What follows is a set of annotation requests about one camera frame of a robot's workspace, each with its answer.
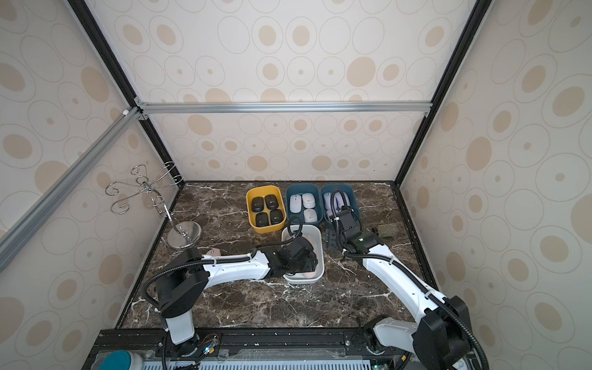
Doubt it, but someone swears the white storage box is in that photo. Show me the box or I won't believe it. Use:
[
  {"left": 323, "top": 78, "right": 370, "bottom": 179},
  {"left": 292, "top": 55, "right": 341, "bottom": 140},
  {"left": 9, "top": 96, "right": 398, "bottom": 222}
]
[{"left": 284, "top": 224, "right": 325, "bottom": 285}]

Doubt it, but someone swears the black mouse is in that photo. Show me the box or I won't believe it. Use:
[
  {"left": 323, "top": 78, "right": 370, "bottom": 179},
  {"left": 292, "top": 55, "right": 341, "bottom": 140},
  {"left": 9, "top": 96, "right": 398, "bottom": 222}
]
[
  {"left": 255, "top": 212, "right": 270, "bottom": 228},
  {"left": 264, "top": 194, "right": 279, "bottom": 211},
  {"left": 251, "top": 197, "right": 265, "bottom": 214},
  {"left": 269, "top": 208, "right": 285, "bottom": 225}
]

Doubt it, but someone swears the purple mouse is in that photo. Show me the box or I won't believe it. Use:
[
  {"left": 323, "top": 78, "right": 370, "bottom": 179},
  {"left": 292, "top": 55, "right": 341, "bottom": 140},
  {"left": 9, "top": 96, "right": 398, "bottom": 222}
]
[
  {"left": 335, "top": 191, "right": 351, "bottom": 210},
  {"left": 323, "top": 192, "right": 335, "bottom": 211}
]

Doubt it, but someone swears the teal storage box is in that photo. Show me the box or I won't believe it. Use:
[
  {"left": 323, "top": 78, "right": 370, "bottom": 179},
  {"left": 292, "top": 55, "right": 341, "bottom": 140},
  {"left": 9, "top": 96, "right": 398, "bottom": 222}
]
[
  {"left": 285, "top": 183, "right": 325, "bottom": 226},
  {"left": 321, "top": 183, "right": 361, "bottom": 229}
]

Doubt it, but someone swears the yellow storage box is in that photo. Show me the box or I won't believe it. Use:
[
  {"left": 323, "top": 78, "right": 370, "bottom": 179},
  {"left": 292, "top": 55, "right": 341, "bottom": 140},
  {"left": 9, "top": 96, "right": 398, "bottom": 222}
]
[{"left": 246, "top": 185, "right": 287, "bottom": 234}]

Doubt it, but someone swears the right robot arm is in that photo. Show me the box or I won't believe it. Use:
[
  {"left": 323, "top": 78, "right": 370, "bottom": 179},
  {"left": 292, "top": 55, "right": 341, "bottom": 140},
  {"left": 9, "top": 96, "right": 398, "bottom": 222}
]
[{"left": 331, "top": 207, "right": 490, "bottom": 369}]

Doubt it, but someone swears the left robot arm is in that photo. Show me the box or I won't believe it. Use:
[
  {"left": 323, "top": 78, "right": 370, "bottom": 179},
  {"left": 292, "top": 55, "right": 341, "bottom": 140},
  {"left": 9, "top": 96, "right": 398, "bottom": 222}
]
[{"left": 141, "top": 236, "right": 319, "bottom": 357}]

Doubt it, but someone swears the small green sponge block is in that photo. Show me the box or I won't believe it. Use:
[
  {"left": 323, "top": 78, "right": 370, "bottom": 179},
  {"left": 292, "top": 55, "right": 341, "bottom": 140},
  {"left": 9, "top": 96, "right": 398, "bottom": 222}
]
[{"left": 376, "top": 224, "right": 399, "bottom": 238}]

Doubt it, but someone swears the teal round container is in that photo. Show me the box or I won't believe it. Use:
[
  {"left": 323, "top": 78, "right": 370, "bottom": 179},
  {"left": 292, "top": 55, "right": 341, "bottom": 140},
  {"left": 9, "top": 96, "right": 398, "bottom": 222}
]
[{"left": 99, "top": 350, "right": 143, "bottom": 370}]

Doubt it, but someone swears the horizontal aluminium back bar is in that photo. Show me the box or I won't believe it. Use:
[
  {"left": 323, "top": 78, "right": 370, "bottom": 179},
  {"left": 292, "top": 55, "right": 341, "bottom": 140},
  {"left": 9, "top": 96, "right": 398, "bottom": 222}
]
[{"left": 140, "top": 101, "right": 432, "bottom": 114}]

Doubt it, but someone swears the aluminium left side bar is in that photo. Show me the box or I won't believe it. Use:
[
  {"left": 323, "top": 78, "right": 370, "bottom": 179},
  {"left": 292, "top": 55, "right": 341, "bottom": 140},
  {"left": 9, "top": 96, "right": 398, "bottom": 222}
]
[{"left": 1, "top": 106, "right": 140, "bottom": 270}]

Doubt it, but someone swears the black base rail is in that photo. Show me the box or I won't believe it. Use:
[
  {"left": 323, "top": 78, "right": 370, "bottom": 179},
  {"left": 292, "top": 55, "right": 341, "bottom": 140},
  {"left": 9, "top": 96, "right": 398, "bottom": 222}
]
[{"left": 82, "top": 326, "right": 477, "bottom": 370}]

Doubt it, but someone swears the silver wire cup rack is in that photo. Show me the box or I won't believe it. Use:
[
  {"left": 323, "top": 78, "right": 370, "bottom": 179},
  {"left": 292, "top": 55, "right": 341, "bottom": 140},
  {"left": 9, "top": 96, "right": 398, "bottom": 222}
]
[{"left": 104, "top": 161, "right": 202, "bottom": 251}]

